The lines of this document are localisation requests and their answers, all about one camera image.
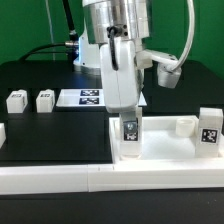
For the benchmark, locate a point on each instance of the white left obstacle bar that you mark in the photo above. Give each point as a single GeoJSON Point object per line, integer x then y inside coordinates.
{"type": "Point", "coordinates": [2, 134]}

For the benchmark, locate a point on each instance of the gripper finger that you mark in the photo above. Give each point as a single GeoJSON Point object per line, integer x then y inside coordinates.
{"type": "Point", "coordinates": [130, 125]}

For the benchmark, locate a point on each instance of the white square tabletop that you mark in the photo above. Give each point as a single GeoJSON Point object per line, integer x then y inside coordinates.
{"type": "Point", "coordinates": [163, 138]}

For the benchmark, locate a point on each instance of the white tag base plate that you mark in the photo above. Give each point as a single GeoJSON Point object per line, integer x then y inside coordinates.
{"type": "Point", "coordinates": [71, 98]}

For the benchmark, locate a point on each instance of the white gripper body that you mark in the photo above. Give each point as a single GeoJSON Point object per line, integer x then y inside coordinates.
{"type": "Point", "coordinates": [121, 87]}

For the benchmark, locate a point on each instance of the white front obstacle bar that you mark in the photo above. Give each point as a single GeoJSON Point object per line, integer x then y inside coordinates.
{"type": "Point", "coordinates": [112, 177]}

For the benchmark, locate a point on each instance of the white obstacle bar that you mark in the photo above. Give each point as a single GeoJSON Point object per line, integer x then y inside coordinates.
{"type": "Point", "coordinates": [112, 177]}
{"type": "Point", "coordinates": [2, 134]}

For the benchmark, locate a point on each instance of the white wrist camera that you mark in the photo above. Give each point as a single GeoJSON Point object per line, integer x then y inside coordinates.
{"type": "Point", "coordinates": [167, 75]}

